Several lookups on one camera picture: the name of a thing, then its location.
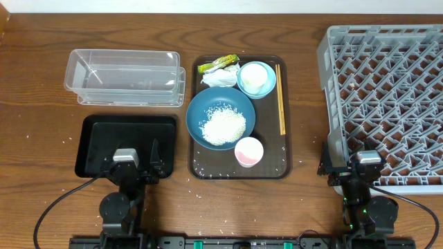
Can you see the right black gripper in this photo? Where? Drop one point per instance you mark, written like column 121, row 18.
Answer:
column 340, row 172

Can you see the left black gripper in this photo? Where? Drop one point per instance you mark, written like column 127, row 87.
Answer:
column 154, row 168

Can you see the pink cup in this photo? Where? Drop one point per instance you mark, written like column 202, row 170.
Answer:
column 249, row 151

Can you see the light blue saucer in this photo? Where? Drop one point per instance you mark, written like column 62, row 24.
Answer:
column 266, row 88

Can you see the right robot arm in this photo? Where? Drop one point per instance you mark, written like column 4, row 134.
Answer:
column 370, row 218

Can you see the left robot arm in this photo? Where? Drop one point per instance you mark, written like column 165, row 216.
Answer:
column 121, row 210

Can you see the grey dishwasher rack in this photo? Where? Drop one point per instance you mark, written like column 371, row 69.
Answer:
column 383, row 83

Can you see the black plastic bin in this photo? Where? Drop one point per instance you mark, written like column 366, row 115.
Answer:
column 102, row 135

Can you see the right wooden chopstick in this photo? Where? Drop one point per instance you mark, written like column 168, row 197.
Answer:
column 281, row 100

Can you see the wooden chopstick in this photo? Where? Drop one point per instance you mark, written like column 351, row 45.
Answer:
column 279, row 100

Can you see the dark blue plate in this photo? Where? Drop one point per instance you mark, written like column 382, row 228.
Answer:
column 207, row 102

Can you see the pile of white rice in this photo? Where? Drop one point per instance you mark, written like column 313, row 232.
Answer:
column 223, row 124

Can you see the clear plastic bin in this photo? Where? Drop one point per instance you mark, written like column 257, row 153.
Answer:
column 147, row 78

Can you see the dark brown serving tray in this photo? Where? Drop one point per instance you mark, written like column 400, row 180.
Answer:
column 276, row 162

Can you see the green yellow snack wrapper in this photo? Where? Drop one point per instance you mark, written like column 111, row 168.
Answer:
column 219, row 63

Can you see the left wooden chopstick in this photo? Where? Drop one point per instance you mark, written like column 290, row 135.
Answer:
column 279, row 100

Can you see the crumpled white tissue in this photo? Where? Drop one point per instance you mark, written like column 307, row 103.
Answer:
column 224, row 77

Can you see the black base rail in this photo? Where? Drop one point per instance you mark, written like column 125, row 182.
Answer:
column 199, row 243

